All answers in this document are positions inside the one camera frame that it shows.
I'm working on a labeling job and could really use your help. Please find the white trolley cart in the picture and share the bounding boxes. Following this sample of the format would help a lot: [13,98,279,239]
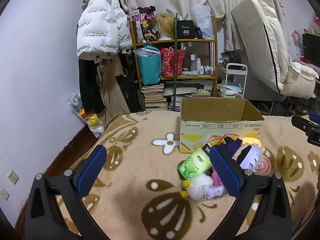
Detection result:
[217,63,249,99]

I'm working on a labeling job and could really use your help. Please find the black monitor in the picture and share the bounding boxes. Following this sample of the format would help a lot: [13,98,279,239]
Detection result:
[302,32,320,68]

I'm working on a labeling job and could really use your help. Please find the black hanging garment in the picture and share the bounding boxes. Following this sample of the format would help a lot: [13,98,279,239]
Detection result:
[78,57,106,115]

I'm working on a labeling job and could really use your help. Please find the black bag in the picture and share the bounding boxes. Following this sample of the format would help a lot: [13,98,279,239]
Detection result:
[220,51,242,65]

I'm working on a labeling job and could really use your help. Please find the white pompom plush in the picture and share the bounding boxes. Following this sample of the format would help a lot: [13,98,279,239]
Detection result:
[182,174,213,200]

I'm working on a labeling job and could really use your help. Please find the teal bag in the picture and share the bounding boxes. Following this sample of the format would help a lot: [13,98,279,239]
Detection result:
[137,45,163,85]

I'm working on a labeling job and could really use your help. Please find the yellow plush toy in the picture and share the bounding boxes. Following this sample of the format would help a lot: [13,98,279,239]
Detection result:
[242,136,262,148]

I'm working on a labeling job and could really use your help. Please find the wooden shelf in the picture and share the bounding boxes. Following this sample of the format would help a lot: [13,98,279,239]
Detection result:
[129,15,218,112]

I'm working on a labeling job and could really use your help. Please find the lilac toy in clear wrapper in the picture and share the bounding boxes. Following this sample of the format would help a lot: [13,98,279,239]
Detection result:
[204,185,226,200]

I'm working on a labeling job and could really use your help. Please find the green pole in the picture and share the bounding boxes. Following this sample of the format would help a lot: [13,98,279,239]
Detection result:
[173,12,179,111]

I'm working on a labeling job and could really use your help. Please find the colourful printed bag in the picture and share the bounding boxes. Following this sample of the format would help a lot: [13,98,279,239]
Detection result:
[131,6,158,43]

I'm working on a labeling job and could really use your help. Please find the dark hanging clothes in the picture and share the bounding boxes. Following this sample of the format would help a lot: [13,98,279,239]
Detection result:
[117,52,141,113]

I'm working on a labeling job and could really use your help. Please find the blonde wig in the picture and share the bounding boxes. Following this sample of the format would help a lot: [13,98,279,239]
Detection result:
[153,13,176,40]

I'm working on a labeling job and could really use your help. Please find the pink swirl lollipop plush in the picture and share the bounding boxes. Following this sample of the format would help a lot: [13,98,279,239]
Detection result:
[254,155,272,175]

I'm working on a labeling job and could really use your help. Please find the pink fan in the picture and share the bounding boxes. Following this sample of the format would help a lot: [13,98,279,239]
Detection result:
[291,30,304,61]

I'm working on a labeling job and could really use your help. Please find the pile of magazines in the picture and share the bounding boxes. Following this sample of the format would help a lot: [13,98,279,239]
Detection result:
[164,80,213,112]

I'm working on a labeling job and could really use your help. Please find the group of cosmetic bottles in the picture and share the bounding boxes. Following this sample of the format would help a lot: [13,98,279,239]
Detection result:
[182,52,215,77]

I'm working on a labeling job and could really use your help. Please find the pink plush toy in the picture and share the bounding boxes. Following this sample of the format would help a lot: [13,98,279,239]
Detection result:
[211,167,223,187]

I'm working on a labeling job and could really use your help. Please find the white puffer jacket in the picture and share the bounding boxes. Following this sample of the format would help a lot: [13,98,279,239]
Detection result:
[76,0,133,60]

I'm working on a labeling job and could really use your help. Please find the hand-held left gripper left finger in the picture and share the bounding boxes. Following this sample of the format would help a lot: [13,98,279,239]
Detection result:
[25,144,108,240]

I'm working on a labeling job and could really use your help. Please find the stack of books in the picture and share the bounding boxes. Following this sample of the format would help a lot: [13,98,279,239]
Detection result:
[141,83,167,110]

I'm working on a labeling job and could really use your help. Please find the plastic bag of toys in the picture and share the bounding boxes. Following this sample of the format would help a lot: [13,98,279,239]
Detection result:
[67,91,105,138]

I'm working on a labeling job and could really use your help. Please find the green tissue pack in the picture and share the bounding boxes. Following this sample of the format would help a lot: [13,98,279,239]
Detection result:
[177,147,213,181]

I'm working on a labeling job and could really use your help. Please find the beige hanging coat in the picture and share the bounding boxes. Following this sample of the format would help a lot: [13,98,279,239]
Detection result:
[96,57,131,126]

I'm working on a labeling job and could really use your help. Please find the clear plastic bag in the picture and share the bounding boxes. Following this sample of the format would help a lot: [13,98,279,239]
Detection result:
[190,4,215,40]

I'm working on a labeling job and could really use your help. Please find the printed cardboard box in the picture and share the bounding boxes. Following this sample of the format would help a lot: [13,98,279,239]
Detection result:
[179,97,265,153]

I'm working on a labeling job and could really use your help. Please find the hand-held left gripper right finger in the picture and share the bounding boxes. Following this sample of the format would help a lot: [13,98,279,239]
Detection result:
[209,145,293,240]

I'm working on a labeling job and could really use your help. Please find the red gift bag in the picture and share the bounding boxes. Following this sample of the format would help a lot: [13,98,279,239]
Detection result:
[160,47,187,78]

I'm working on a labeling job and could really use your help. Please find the white-haired doll plush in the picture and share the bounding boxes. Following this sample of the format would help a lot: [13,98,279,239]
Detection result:
[220,136,263,173]

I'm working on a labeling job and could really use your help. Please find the black box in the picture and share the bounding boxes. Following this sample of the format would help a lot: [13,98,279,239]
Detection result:
[177,20,196,39]

